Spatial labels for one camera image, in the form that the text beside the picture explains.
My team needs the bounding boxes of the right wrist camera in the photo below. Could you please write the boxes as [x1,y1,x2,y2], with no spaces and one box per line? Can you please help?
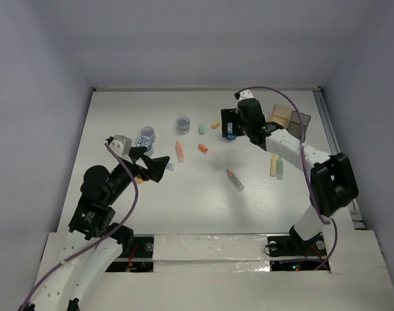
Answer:
[234,89,254,100]

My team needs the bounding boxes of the grey plastic bin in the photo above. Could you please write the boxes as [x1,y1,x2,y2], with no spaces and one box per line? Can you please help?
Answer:
[287,111,311,140]

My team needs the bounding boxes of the orange eraser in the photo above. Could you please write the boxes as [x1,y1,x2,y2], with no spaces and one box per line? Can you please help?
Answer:
[198,144,208,153]

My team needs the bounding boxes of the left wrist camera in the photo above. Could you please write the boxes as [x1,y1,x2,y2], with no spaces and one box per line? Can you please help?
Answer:
[104,135,132,157]

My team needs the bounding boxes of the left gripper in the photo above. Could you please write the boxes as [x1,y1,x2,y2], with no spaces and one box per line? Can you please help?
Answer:
[106,146,170,203]

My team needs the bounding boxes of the green pencil-shaped highlighter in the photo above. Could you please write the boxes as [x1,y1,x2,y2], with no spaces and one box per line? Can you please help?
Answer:
[276,157,284,180]

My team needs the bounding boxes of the yellow eraser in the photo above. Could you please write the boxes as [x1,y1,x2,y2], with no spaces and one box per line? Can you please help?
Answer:
[211,121,220,129]

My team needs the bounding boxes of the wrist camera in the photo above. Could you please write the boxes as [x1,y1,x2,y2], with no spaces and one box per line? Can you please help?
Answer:
[234,89,254,100]
[104,135,132,157]

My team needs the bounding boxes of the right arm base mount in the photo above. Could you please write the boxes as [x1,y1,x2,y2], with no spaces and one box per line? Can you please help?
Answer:
[263,234,330,272]

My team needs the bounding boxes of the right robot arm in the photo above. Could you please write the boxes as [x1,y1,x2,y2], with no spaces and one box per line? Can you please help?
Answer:
[220,98,359,254]

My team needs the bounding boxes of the green eraser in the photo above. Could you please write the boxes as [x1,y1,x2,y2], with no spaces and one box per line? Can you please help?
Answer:
[198,124,205,135]

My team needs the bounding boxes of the blue lid jar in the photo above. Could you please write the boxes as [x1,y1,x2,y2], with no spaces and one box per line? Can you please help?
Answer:
[135,135,154,156]
[226,134,237,141]

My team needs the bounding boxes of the blue pencil-shaped highlighter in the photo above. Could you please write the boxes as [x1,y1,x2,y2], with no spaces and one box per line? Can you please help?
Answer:
[166,163,176,171]

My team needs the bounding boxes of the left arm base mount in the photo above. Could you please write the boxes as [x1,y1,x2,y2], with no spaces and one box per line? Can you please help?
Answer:
[106,235,154,273]

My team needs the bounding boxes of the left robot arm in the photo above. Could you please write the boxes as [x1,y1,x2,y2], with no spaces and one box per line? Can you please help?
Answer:
[20,137,170,310]

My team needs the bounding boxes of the yellow pencil-shaped highlighter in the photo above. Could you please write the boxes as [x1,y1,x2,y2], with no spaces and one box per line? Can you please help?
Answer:
[270,154,279,177]

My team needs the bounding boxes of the clear jar blue clips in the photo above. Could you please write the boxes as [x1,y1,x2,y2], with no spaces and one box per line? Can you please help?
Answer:
[176,116,190,135]

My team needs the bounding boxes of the pink pencil-shaped highlighter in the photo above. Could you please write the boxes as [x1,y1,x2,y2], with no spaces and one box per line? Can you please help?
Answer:
[175,141,185,163]

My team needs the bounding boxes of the amber plastic bin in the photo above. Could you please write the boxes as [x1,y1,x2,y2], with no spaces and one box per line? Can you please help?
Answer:
[269,104,294,129]

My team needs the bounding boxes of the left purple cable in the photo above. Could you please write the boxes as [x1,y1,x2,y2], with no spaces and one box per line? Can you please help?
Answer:
[18,142,140,311]

